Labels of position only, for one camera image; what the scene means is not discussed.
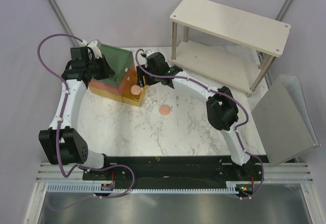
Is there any aluminium rail frame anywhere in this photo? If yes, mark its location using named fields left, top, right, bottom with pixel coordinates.
left=35, top=161, right=314, bottom=183

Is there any three-colour drawer cabinet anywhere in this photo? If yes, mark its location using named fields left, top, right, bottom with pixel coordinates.
left=88, top=44, right=137, bottom=102

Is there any grey metal box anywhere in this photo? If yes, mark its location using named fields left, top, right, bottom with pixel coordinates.
left=252, top=75, right=320, bottom=166

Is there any green top drawer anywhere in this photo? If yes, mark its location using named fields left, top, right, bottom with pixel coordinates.
left=115, top=50, right=134, bottom=87

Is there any yellow bottom drawer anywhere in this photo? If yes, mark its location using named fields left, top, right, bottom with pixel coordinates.
left=122, top=86, right=149, bottom=107

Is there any orange powder puff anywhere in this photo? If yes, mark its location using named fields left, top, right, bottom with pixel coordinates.
left=159, top=104, right=171, bottom=116
left=130, top=85, right=143, bottom=96

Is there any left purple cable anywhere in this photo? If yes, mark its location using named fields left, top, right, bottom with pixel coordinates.
left=37, top=33, right=135, bottom=199

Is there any orange powder puff back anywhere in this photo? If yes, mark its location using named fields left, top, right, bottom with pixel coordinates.
left=130, top=85, right=143, bottom=96

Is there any white two-tier shelf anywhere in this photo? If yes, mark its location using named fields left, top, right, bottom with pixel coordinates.
left=170, top=0, right=291, bottom=96

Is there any white cable duct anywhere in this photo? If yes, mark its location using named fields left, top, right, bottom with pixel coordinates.
left=46, top=182, right=252, bottom=194

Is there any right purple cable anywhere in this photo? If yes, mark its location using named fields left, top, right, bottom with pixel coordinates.
left=134, top=48, right=264, bottom=200

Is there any orange drawer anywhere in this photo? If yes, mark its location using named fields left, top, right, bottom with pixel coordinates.
left=119, top=64, right=137, bottom=95

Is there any orange powder puff front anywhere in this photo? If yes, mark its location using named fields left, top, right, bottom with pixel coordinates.
left=159, top=104, right=171, bottom=116

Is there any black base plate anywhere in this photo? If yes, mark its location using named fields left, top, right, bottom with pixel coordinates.
left=83, top=156, right=262, bottom=188

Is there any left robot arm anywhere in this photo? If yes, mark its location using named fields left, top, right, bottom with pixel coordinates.
left=39, top=40, right=115, bottom=180

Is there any purple cable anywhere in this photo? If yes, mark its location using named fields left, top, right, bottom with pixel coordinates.
left=37, top=33, right=135, bottom=199
left=134, top=48, right=264, bottom=200

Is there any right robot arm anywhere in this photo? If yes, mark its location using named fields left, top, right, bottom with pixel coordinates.
left=135, top=49, right=255, bottom=180

